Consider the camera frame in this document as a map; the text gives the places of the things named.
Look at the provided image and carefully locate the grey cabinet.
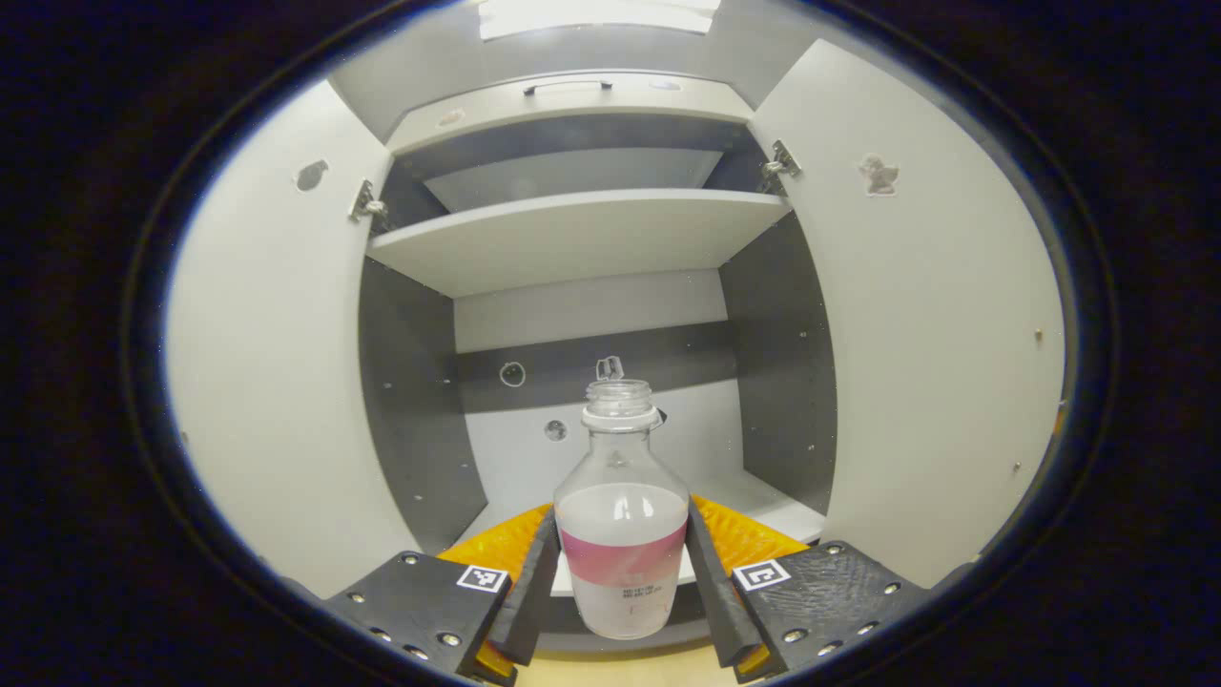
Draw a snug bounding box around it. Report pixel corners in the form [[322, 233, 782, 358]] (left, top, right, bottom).
[[358, 69, 840, 655]]

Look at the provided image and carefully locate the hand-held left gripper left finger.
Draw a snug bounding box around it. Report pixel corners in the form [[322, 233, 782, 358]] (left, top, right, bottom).
[[324, 504, 562, 686]]

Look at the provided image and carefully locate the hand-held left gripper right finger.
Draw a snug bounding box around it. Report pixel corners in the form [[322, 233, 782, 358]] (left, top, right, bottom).
[[685, 494, 931, 683]]

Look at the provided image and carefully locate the grey cabinet door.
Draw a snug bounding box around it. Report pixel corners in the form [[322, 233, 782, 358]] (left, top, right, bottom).
[[164, 78, 421, 600], [747, 38, 1066, 590]]

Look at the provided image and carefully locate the large ceiling light panel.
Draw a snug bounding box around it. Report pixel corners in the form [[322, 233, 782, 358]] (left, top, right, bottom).
[[477, 0, 723, 41]]

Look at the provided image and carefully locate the grey cabinet shelf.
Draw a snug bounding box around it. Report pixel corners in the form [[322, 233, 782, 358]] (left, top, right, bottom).
[[365, 188, 795, 299]]

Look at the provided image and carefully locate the clear bottle with pink label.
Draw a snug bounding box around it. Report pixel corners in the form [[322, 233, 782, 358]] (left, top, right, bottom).
[[553, 379, 691, 640]]

